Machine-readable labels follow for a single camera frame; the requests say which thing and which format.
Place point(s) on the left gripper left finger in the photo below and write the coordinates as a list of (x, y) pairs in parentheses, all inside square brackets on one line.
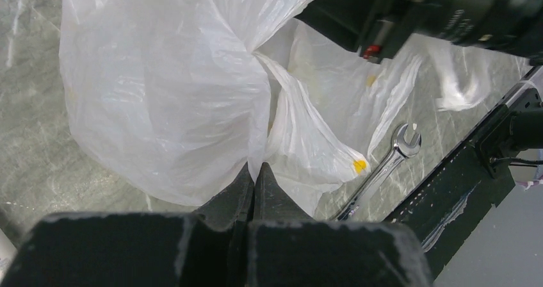
[(204, 247)]

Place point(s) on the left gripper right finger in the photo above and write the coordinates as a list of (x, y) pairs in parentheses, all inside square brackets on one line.
[(305, 252)]

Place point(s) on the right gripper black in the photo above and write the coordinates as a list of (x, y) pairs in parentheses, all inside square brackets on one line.
[(374, 29)]

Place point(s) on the translucent white plastic bag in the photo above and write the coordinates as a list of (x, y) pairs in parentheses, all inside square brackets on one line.
[(177, 95)]

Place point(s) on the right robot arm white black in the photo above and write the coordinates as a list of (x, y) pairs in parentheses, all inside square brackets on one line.
[(507, 26)]

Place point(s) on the silver open-end wrench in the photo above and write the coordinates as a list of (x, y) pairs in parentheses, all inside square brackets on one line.
[(401, 150)]

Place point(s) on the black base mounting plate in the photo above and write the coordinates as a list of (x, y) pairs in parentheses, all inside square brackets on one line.
[(445, 208)]

